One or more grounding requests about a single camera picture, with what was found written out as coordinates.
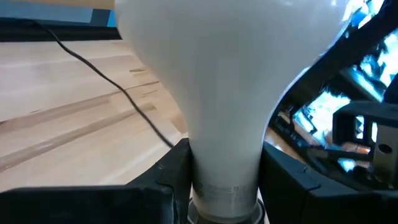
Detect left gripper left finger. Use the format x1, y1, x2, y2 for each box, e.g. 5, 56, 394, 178
0, 138, 193, 224

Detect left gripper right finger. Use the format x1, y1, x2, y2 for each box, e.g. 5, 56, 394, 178
259, 141, 398, 224

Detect white lightbulb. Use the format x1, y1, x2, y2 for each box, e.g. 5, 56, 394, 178
114, 0, 351, 219

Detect beige wooden desk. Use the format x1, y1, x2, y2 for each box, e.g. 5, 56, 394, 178
17, 0, 116, 11

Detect thin black lamp cord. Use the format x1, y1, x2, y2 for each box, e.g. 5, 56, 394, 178
29, 19, 175, 149

